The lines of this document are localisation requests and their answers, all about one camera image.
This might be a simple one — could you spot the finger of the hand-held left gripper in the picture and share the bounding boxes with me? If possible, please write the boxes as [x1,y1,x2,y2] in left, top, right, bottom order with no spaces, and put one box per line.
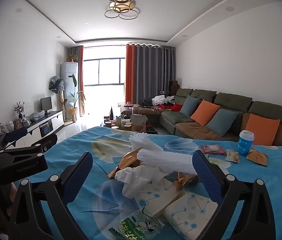
[0,133,58,155]
[5,127,29,143]

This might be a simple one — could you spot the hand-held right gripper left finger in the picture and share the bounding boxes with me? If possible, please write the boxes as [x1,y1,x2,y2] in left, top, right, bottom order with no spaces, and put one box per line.
[0,152,93,240]

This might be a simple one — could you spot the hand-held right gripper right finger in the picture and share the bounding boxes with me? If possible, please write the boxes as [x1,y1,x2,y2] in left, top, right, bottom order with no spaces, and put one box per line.
[192,150,280,240]

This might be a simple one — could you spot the green white snack wrapper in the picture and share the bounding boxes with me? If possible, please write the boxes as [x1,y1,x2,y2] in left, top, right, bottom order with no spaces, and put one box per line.
[108,204,165,240]

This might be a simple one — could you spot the printed blue blanket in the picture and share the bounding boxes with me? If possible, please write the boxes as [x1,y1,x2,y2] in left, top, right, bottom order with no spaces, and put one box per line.
[23,126,282,240]

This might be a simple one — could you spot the gold snack wrapper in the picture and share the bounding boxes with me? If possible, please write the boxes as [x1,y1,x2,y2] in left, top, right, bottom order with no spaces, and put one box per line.
[107,148,144,179]
[173,171,200,189]

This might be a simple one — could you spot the white black TV cabinet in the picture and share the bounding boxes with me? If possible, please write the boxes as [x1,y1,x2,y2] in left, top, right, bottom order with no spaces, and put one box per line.
[0,110,64,153]

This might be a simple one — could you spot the flower vase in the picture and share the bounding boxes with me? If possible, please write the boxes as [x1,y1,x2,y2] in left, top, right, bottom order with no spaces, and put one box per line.
[15,102,26,120]

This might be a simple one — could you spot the clear plastic bag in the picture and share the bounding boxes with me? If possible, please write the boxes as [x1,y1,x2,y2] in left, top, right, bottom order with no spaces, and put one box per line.
[28,110,45,122]

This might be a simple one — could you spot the pink packet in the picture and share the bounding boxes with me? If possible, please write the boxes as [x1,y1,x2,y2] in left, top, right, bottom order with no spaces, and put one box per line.
[200,144,226,156]

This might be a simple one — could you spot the beige snack packet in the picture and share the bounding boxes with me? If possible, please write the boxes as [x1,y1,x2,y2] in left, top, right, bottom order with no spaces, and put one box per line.
[224,149,240,164]

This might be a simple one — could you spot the dotted tissue pack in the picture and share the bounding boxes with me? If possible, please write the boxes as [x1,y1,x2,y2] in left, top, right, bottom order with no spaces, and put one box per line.
[163,191,219,235]
[133,180,189,217]

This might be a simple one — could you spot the black monitor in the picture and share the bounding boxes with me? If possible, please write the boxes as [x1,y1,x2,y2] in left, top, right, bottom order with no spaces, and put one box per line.
[40,97,53,117]

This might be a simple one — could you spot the white disposable glove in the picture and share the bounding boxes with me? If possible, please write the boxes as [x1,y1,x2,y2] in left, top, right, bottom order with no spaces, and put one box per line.
[137,148,197,175]
[130,133,166,153]

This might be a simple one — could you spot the blue paper cup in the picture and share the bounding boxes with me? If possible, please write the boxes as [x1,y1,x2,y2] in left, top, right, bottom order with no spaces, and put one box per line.
[237,130,255,157]

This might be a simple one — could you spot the large leafy potted plant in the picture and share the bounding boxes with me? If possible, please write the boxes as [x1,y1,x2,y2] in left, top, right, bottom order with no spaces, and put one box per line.
[67,74,86,123]

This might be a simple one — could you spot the orange gold snack packet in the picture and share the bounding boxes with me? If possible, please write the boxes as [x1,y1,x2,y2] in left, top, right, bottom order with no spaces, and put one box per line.
[246,148,268,167]

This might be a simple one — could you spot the white crumpled tissue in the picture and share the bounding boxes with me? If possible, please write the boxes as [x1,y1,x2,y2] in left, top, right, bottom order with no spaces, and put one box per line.
[115,165,166,199]

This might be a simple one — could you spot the large blue pillow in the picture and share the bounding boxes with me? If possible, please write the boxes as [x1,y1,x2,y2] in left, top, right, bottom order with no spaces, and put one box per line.
[206,108,239,137]

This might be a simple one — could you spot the covered standing fan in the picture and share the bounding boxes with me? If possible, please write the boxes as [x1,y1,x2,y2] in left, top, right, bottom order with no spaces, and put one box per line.
[49,76,65,120]

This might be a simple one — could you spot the white standing air conditioner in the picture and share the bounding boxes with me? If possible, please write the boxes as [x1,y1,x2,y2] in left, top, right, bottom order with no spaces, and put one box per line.
[60,62,78,107]

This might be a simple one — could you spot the large orange pillow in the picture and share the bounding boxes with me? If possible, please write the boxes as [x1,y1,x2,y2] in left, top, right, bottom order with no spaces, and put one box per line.
[190,99,221,127]

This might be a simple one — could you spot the cluttered coffee table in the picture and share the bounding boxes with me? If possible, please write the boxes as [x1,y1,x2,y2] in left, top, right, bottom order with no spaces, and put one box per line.
[102,106,162,133]

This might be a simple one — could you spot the gathered orange grey curtain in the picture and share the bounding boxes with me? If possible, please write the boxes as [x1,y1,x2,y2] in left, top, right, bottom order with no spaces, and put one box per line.
[70,45,85,117]

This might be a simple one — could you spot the small blue pillow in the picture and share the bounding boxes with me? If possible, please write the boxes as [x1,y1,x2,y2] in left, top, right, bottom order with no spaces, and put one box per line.
[181,95,200,118]

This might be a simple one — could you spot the red cloth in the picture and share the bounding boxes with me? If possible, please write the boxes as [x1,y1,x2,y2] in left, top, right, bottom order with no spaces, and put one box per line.
[159,104,183,112]

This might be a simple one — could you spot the brown paper bag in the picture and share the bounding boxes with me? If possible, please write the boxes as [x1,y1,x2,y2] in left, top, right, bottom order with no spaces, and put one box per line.
[130,114,148,133]

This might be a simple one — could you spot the green sofa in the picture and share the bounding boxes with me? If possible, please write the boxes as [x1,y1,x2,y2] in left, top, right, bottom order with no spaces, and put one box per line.
[120,88,282,151]

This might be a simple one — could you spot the white clothes pile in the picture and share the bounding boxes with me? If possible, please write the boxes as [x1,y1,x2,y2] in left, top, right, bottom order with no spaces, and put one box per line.
[151,95,167,105]

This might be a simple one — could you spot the window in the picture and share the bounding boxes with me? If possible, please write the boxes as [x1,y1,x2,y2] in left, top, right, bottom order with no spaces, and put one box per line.
[83,46,127,87]

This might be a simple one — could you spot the brown stacked boxes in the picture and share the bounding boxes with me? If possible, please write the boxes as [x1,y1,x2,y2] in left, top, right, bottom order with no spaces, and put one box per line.
[168,80,180,96]

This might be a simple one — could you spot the black clothes pile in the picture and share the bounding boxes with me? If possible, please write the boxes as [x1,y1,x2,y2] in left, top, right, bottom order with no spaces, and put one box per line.
[140,97,154,107]

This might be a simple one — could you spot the wide orange grey curtain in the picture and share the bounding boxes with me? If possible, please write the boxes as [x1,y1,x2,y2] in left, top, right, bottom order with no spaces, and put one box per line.
[124,43,177,103]

